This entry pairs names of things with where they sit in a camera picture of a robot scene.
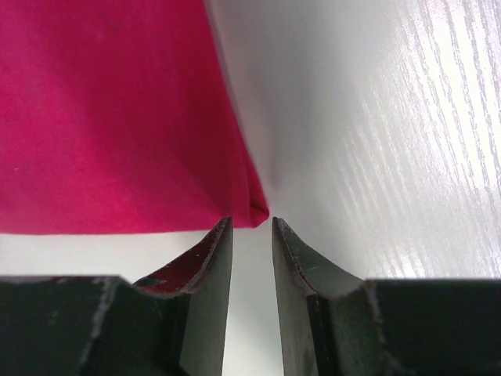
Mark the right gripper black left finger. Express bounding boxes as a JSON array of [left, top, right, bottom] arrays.
[[1, 218, 233, 375]]

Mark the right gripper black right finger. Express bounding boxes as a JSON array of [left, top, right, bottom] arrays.
[[272, 218, 500, 375]]

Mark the red t shirt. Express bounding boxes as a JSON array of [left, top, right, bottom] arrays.
[[1, 1, 269, 235]]

